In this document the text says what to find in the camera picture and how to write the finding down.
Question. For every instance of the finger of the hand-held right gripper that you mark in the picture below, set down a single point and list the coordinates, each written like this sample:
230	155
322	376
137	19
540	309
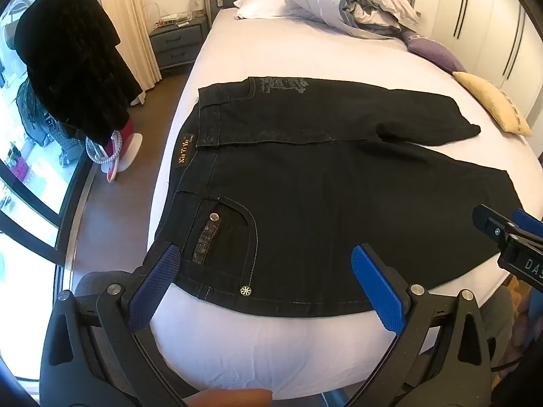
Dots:
488	220
528	220

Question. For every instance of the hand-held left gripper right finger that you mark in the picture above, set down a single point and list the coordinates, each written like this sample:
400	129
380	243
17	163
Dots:
375	284

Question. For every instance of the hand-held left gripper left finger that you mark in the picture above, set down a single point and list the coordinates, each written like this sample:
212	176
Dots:
155	282

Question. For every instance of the black denim pants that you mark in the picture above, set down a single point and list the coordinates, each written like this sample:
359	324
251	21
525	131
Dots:
322	203

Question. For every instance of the person's left hand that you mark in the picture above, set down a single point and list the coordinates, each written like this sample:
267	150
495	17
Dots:
237	399

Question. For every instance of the yellow cushion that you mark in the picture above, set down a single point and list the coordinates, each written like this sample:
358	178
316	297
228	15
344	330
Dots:
492	99

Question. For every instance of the pink and white stool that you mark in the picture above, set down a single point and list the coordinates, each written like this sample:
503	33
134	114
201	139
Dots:
123	146

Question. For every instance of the large window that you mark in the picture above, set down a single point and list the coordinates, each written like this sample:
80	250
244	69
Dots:
25	169

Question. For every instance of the purple cushion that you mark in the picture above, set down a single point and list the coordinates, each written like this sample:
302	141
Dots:
432	48

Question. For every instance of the white wardrobe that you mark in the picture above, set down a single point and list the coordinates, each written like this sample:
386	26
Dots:
488	17

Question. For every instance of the bed with white sheet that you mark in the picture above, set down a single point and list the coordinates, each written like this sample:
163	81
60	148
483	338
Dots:
322	59

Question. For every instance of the grey nightstand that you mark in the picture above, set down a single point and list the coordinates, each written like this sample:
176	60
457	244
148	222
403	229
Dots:
178	44

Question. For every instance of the black hanging garment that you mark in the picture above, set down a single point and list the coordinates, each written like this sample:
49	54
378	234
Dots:
72	51

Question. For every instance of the grey and white duvet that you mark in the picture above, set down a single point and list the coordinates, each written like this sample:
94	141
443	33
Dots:
352	0

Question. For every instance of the beige curtain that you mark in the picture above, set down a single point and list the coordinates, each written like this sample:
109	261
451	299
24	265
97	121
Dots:
127	21

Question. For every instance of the clear acrylic box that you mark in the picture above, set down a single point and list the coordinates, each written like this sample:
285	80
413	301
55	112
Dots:
176	20

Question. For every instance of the white pillow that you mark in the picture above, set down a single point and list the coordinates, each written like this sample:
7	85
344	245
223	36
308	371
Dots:
261	8

